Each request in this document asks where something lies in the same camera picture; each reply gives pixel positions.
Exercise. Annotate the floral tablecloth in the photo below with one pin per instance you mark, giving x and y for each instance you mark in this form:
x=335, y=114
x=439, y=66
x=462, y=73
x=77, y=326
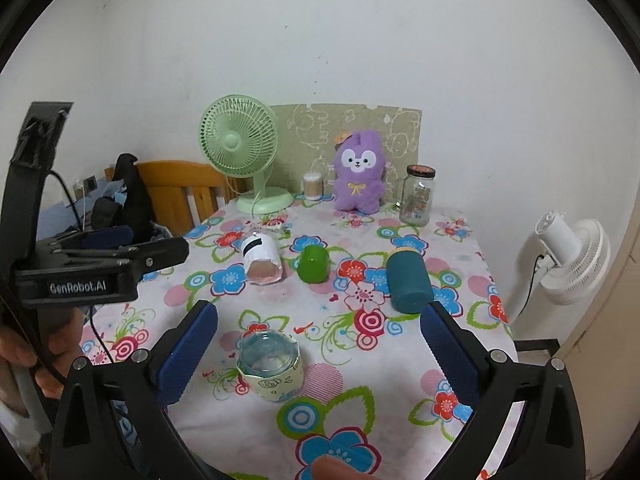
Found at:
x=350, y=360

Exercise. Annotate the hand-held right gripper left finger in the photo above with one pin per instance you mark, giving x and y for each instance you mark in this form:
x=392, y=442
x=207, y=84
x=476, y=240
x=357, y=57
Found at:
x=189, y=355

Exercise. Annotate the wooden chair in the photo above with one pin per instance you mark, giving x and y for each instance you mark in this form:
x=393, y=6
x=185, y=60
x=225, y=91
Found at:
x=172, y=190

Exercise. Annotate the white cup with black stripe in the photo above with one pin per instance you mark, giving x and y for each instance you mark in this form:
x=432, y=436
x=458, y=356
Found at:
x=262, y=258

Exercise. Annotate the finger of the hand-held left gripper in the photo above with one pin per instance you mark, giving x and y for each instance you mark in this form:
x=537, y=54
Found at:
x=160, y=255
x=107, y=236

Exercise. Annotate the glass cup with paper sleeve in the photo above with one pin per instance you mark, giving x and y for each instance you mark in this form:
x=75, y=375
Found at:
x=270, y=362

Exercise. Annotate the black bag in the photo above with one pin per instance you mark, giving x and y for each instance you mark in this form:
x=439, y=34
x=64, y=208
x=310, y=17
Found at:
x=131, y=195

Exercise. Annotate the glass jar with dark lid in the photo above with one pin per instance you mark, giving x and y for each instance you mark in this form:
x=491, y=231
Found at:
x=416, y=195

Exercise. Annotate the green desk fan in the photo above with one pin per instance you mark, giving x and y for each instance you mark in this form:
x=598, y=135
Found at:
x=240, y=147

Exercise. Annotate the white clip fan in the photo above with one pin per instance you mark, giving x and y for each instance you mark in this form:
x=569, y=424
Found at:
x=575, y=260

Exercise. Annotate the teal cup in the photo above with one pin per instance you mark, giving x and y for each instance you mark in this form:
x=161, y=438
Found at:
x=407, y=280

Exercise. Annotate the cotton swab container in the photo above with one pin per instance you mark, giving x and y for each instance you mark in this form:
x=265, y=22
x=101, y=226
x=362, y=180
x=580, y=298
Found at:
x=313, y=186

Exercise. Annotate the blue cloth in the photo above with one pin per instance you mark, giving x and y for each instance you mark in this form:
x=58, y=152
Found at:
x=60, y=217

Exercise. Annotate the green plastic cup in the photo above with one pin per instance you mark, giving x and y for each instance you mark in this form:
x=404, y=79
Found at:
x=313, y=263

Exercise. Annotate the person's right hand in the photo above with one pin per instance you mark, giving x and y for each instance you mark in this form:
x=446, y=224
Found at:
x=332, y=469

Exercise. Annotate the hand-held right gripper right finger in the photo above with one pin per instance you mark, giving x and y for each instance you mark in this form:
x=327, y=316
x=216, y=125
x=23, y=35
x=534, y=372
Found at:
x=450, y=355

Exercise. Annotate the person's left hand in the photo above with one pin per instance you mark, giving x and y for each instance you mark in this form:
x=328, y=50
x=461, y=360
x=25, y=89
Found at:
x=62, y=350

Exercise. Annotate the purple plush toy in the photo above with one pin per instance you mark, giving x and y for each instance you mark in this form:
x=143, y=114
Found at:
x=358, y=172

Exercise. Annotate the green patterned board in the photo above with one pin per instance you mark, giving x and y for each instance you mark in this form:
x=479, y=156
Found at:
x=300, y=140

